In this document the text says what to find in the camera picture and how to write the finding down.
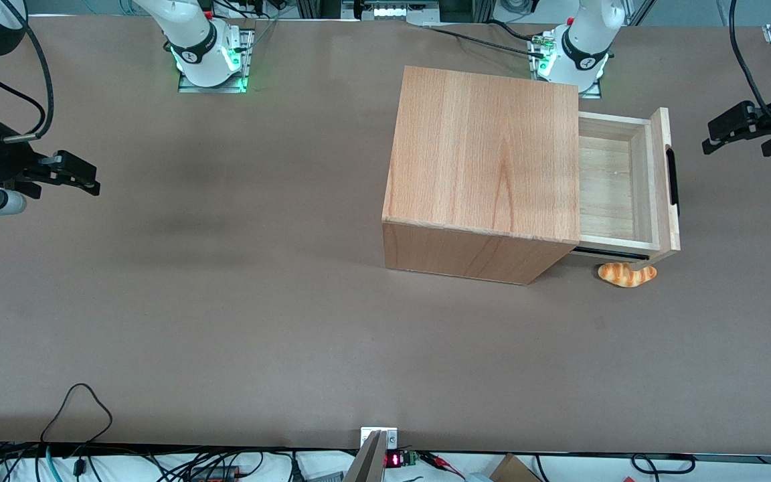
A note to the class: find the silver metal bracket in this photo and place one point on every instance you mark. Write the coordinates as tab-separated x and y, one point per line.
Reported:
391	436

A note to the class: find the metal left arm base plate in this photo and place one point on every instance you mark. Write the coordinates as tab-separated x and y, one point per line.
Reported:
593	90

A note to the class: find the toy bread croissant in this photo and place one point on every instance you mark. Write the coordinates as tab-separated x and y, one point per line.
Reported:
626	276

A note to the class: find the grey box with lights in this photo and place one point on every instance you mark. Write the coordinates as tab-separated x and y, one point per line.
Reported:
395	9

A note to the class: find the light wooden drawer cabinet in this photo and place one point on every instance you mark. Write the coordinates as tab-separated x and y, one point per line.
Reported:
479	154

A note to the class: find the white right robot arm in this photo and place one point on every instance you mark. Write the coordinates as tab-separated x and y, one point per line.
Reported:
195	40

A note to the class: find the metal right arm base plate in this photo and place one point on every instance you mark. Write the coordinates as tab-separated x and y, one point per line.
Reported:
246	57

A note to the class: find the brown cardboard piece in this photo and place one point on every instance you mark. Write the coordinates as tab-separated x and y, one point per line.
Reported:
512	470

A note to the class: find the red digit display module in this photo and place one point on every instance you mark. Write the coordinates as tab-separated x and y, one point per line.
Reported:
395	460

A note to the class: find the grey camera post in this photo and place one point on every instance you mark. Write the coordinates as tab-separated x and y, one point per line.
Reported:
367	462

